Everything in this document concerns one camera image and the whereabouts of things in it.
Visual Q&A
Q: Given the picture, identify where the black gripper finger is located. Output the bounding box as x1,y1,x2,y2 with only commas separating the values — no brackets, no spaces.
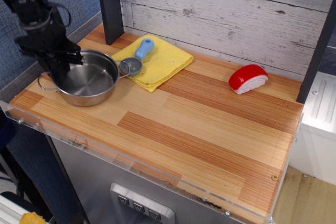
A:
37,57,70,88
67,51,86,65

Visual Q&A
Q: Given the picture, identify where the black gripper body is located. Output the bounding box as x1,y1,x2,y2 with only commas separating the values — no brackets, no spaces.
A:
14,6,81,59

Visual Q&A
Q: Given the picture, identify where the stainless steel pot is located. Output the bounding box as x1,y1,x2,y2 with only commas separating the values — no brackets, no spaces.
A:
37,49,130,106

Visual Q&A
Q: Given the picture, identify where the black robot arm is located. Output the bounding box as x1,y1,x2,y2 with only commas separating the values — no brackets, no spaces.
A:
3,0,85,79

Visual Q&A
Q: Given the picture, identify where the yellow folded towel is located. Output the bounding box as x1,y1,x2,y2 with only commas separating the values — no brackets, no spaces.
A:
112,34,193,92

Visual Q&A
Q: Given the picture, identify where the clear acrylic table guard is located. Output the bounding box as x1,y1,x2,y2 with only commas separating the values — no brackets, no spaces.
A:
0,11,305,224

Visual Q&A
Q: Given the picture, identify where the blue grey ice cream scoop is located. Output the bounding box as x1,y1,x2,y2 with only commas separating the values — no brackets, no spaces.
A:
119,38,155,77

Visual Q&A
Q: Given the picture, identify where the yellow cloth at corner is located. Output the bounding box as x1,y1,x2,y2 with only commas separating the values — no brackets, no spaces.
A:
19,212,47,224

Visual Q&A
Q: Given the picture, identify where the silver toy fridge dispenser panel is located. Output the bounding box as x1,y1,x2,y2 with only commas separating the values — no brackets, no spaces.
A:
110,183,175,223

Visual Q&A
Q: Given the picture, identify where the red white toy sushi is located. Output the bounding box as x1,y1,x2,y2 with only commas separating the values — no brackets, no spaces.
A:
228,65,269,95

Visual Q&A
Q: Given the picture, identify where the white plastic bin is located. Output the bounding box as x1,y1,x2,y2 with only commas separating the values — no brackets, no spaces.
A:
289,72,335,184

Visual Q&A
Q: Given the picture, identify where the dark grey left post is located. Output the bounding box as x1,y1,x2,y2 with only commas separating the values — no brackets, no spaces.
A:
99,0,124,45

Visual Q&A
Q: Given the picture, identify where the dark grey post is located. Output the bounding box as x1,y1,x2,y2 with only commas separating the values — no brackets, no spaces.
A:
99,0,124,45
296,0,335,104

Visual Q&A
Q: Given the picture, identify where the dark grey right post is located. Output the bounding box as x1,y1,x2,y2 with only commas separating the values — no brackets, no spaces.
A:
296,0,335,104

